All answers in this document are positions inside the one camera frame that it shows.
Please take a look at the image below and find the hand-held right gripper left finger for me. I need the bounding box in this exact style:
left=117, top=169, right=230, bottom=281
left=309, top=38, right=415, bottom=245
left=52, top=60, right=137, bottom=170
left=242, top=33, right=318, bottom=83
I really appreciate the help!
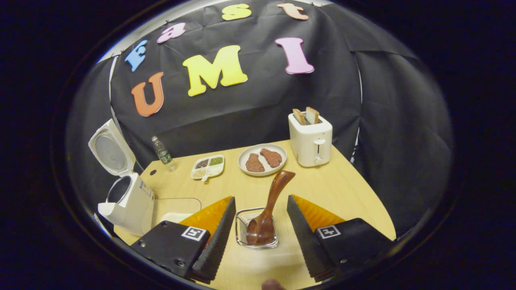
left=130, top=196, right=236, bottom=284

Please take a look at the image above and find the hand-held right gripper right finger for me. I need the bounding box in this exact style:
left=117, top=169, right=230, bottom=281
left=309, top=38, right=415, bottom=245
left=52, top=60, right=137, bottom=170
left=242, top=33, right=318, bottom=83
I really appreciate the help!
left=287, top=195, right=393, bottom=282

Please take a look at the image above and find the metal wire chopstick holder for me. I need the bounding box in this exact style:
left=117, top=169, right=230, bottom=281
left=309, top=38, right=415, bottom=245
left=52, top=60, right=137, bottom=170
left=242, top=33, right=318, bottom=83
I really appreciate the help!
left=235, top=207, right=279, bottom=249

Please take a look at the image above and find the brown wooden spoon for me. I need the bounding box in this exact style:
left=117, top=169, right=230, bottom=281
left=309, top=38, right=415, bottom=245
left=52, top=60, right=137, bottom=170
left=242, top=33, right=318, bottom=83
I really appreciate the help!
left=246, top=170, right=296, bottom=246

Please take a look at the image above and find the clear container of rice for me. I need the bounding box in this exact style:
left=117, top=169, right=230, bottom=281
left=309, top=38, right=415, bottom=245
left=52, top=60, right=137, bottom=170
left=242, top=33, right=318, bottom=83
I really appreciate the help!
left=141, top=197, right=202, bottom=235

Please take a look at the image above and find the white rice cooker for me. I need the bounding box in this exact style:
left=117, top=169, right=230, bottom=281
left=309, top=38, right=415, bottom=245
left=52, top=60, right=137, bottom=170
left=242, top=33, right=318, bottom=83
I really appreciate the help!
left=88, top=119, right=155, bottom=237

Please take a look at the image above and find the white divided grain dish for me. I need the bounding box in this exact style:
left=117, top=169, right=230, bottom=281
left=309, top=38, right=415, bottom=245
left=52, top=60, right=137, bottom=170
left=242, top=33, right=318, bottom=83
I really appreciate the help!
left=190, top=155, right=225, bottom=182

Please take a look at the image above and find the brown meat piece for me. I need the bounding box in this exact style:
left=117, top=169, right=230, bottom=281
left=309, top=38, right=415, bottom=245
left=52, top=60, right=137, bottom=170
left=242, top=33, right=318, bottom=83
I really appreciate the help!
left=246, top=153, right=265, bottom=173
left=260, top=148, right=283, bottom=168

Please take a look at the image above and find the round white plate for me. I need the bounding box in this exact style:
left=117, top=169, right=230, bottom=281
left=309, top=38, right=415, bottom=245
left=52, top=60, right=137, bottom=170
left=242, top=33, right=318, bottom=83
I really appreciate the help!
left=237, top=144, right=287, bottom=177

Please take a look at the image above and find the white toaster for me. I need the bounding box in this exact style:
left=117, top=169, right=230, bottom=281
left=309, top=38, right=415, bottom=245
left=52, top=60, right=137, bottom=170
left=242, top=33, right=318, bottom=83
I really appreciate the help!
left=288, top=111, right=333, bottom=168

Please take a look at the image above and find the clear plastic water bottle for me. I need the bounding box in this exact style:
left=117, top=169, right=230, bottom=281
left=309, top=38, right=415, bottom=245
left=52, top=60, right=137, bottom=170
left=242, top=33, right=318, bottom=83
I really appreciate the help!
left=151, top=136, right=177, bottom=172

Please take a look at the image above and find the black backdrop cloth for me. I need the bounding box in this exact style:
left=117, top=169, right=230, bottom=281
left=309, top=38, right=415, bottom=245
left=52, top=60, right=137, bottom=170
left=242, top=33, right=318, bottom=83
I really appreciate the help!
left=67, top=0, right=454, bottom=238

